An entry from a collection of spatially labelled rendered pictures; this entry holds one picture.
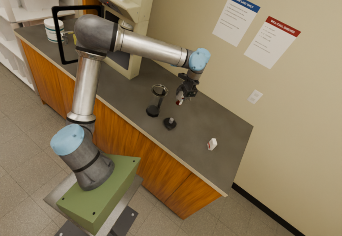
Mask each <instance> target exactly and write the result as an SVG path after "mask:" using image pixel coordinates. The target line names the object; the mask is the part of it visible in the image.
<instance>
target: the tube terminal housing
mask: <svg viewBox="0 0 342 236"><path fill-rule="evenodd" d="M130 1H132V2H134V3H136V4H137V5H139V6H140V12H139V19H138V23H134V22H132V21H131V20H129V19H127V18H126V17H124V16H122V15H121V14H119V13H118V12H116V11H114V10H113V9H111V8H109V7H108V6H106V5H105V4H103V3H102V5H103V6H104V18H105V11H106V10H107V11H109V12H111V13H112V14H114V15H116V16H117V17H119V18H120V19H122V20H123V21H125V22H127V23H128V24H130V25H131V26H133V32H135V33H138V34H141V35H144V36H146V34H147V28H148V23H149V18H150V12H151V7H152V2H153V0H130ZM141 58H142V56H138V55H134V54H133V56H132V55H130V60H129V67H128V70H126V69H124V68H123V67H121V66H120V65H118V64H117V63H115V62H114V61H113V60H111V59H110V58H108V57H106V58H105V59H103V61H104V62H105V63H107V64H108V65H109V66H111V67H112V68H114V69H115V70H116V71H118V72H119V73H121V74H122V75H124V76H125V77H126V78H128V79H129V80H130V79H132V78H134V77H135V76H137V75H138V74H139V69H140V63H141Z"/></svg>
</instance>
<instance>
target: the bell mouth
mask: <svg viewBox="0 0 342 236"><path fill-rule="evenodd" d="M118 24H119V25H120V26H121V27H123V28H125V29H128V30H131V31H133V26H131V25H130V24H128V23H127V22H125V21H123V20H122V19H119V21H118Z"/></svg>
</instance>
